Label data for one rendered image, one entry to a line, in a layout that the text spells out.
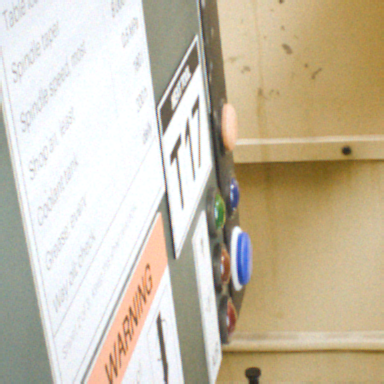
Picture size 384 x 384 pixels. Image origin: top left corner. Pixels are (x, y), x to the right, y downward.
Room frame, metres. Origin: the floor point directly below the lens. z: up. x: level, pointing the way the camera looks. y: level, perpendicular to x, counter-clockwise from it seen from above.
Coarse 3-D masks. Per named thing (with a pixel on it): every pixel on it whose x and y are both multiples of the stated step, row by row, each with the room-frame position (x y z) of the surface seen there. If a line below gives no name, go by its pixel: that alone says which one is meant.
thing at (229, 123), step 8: (224, 112) 0.57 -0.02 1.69; (232, 112) 0.57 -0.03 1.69; (224, 120) 0.56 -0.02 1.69; (232, 120) 0.57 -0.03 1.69; (224, 128) 0.56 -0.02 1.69; (232, 128) 0.57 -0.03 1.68; (224, 136) 0.56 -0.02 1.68; (232, 136) 0.56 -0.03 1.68; (224, 144) 0.56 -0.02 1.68; (232, 144) 0.56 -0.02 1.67
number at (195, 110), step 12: (192, 96) 0.51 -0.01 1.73; (192, 108) 0.51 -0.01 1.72; (180, 120) 0.48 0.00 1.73; (192, 120) 0.50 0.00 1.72; (192, 132) 0.50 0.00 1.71; (204, 132) 0.53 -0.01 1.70; (192, 144) 0.50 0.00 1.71; (204, 144) 0.52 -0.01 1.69; (192, 156) 0.49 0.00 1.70; (204, 156) 0.52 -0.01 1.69; (192, 168) 0.49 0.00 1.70; (204, 168) 0.52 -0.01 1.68; (192, 180) 0.49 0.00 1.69; (192, 192) 0.48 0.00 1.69
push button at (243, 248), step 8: (240, 232) 0.58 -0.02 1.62; (240, 240) 0.57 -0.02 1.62; (248, 240) 0.58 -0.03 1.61; (240, 248) 0.56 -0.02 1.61; (248, 248) 0.57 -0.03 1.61; (240, 256) 0.56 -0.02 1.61; (248, 256) 0.57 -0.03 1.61; (240, 264) 0.56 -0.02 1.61; (248, 264) 0.57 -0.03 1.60; (240, 272) 0.56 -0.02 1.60; (248, 272) 0.56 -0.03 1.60; (240, 280) 0.56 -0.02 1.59; (248, 280) 0.57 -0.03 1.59
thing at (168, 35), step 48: (144, 0) 0.45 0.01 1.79; (192, 0) 0.54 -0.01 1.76; (0, 144) 0.28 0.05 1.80; (0, 192) 0.27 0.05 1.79; (0, 240) 0.26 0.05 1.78; (144, 240) 0.40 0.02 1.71; (0, 288) 0.26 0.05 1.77; (192, 288) 0.47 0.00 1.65; (0, 336) 0.25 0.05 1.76; (192, 336) 0.46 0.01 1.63
